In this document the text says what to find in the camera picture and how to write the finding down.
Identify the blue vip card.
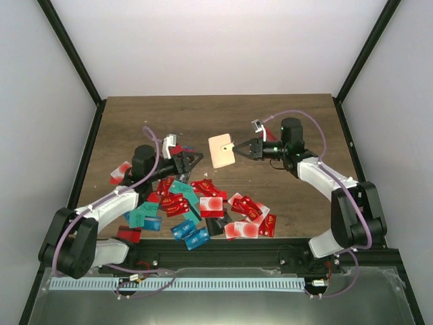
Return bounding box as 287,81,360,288
170,219,197,241
184,227,210,251

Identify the red white circle card bottom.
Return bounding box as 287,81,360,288
224,221,259,240

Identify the black frame post left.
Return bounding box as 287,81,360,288
36,0,104,106

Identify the red gold VIP card right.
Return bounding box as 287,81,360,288
231,196,263,221

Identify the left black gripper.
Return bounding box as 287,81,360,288
148,152,204,183

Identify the teal vip card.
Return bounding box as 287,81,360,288
169,180,200,205
128,202,159,228

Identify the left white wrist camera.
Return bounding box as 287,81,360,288
162,133,177,159

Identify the red gold card top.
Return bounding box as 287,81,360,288
190,179,221,197

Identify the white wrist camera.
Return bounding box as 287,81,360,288
162,133,177,159
251,119,265,133

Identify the teal VIP card lower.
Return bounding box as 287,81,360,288
128,202,159,228

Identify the black frame post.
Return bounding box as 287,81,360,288
336,0,403,102
36,0,104,106

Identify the red stripe card back left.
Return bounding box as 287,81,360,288
169,144,184,156

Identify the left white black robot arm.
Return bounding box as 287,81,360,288
38,145,203,279

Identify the red gold VIP card centre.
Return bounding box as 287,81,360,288
160,193,190,217

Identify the teal VIP card upper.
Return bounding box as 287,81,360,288
169,180,200,205

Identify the light blue slotted cable duct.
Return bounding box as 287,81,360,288
49,277,305,292

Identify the black frame post right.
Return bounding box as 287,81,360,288
336,0,403,102

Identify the red white circle card centre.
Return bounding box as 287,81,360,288
200,196,224,218

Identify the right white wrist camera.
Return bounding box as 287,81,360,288
251,119,265,133

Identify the red white circle card left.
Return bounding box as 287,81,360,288
110,161,131,183

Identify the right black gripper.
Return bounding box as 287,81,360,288
233,138,288,162

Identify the black card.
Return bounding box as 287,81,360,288
206,217,233,237

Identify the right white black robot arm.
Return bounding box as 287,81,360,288
232,118,387,273

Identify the blue chip card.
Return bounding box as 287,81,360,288
143,216,162,232

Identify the black aluminium front rail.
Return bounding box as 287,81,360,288
43,238,402,272

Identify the red gold vip card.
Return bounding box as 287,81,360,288
231,196,263,221
160,193,190,217

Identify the red white circle card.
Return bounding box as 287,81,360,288
200,196,224,218
224,221,259,240
110,161,131,183

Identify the red card lone back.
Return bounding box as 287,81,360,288
265,128,277,142

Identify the dark red stripe card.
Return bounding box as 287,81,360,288
116,225,142,243

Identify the red card far right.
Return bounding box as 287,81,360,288
258,213,277,238

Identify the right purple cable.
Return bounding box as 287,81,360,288
263,110,376,299

